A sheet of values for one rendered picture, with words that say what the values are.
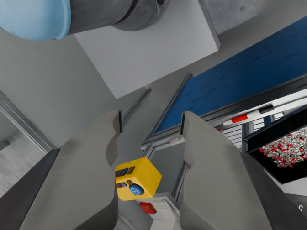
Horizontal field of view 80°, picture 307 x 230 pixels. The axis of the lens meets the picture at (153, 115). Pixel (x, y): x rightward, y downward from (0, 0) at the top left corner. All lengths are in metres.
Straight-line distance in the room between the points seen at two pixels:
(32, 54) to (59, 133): 0.44
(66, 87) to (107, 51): 0.77
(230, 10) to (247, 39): 1.04
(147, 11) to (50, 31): 0.16
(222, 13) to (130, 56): 0.18
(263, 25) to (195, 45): 1.07
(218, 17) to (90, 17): 0.24
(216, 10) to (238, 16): 0.04
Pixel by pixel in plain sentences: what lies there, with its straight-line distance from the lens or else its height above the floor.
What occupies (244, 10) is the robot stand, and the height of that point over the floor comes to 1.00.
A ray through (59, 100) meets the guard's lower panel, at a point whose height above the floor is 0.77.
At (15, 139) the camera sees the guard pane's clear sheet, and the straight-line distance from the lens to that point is 1.00.
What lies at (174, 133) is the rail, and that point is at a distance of 0.71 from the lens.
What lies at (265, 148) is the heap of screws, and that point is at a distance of 0.71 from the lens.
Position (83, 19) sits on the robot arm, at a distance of 0.20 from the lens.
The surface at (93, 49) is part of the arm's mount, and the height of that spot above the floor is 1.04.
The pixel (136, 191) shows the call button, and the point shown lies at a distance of 0.63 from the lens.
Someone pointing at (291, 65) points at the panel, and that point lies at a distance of 0.79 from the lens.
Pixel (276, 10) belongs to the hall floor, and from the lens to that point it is 1.39.
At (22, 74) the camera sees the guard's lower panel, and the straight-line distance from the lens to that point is 1.12.
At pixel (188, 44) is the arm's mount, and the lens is 0.35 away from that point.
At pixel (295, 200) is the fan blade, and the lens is 0.64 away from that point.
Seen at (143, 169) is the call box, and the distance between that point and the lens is 0.62.
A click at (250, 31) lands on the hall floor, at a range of 1.40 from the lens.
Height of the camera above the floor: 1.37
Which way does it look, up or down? 49 degrees down
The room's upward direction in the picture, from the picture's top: 145 degrees counter-clockwise
